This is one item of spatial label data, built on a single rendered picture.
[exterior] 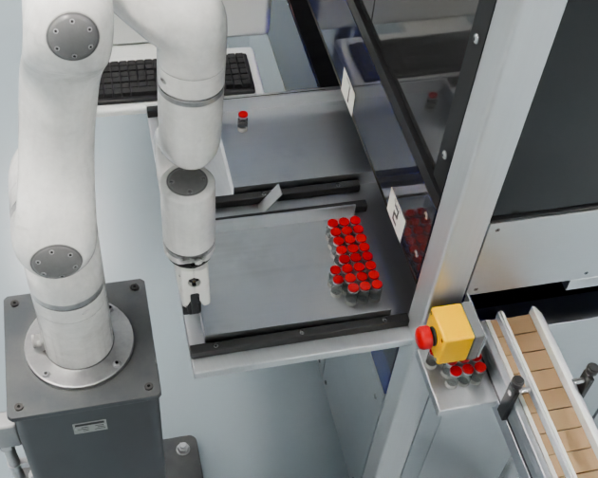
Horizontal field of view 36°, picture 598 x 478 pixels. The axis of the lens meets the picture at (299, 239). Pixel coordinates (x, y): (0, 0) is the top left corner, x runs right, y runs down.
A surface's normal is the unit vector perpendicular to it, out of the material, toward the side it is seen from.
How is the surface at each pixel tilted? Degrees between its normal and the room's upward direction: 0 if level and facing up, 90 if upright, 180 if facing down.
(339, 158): 0
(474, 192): 90
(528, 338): 0
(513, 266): 90
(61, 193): 67
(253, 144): 0
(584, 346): 90
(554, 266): 90
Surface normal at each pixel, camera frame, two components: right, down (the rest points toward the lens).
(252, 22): 0.19, 0.76
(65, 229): 0.40, 0.38
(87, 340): 0.51, 0.68
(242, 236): 0.07, -0.64
